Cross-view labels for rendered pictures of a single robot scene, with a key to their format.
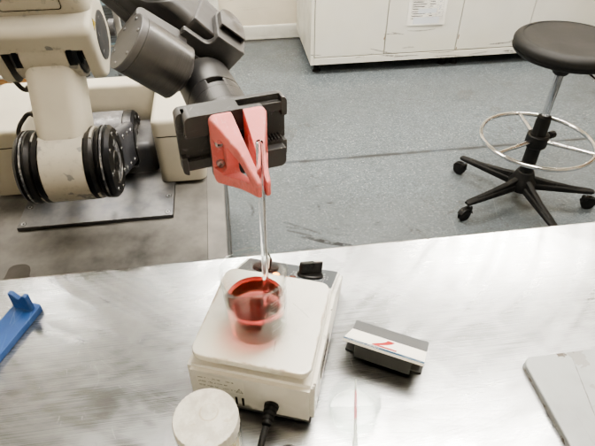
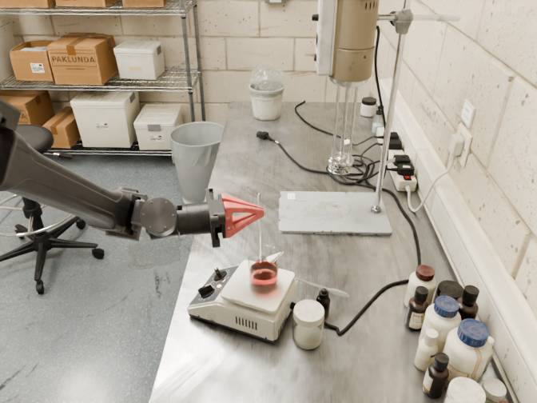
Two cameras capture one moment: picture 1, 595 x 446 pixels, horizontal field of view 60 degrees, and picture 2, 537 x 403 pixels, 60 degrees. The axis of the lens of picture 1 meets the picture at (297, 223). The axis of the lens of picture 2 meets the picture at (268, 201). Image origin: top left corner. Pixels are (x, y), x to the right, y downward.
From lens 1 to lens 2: 0.77 m
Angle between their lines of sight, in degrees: 62
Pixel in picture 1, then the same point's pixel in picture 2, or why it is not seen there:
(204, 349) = (274, 305)
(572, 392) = (296, 223)
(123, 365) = (241, 381)
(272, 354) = (282, 282)
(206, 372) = (280, 314)
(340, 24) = not seen: outside the picture
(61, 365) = not seen: outside the picture
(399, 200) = not seen: outside the picture
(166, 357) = (242, 359)
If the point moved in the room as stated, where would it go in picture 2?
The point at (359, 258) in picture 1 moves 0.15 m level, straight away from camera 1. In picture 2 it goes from (197, 268) to (143, 254)
